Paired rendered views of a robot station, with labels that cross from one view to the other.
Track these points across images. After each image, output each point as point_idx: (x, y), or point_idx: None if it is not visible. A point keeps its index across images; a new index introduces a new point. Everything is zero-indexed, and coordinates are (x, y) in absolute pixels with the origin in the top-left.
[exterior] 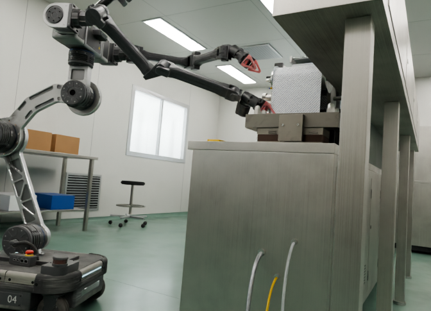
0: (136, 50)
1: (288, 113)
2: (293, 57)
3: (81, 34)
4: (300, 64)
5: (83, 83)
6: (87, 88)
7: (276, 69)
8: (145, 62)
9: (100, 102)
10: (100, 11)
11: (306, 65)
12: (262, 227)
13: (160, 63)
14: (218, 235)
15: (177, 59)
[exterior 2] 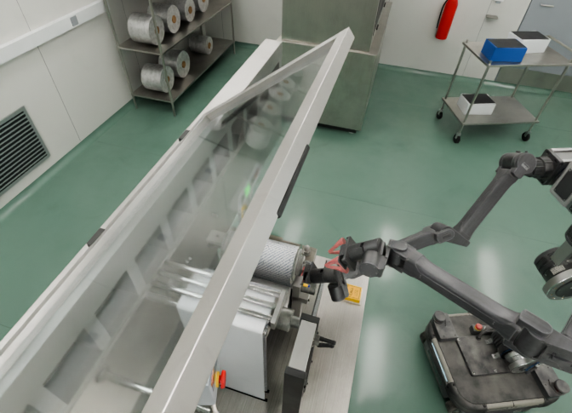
0: (471, 208)
1: (275, 238)
2: (278, 292)
3: (562, 193)
4: (264, 287)
5: (552, 254)
6: (547, 260)
7: (298, 246)
8: (459, 221)
9: (546, 289)
10: (503, 157)
11: (254, 283)
12: None
13: (437, 222)
14: None
15: (564, 326)
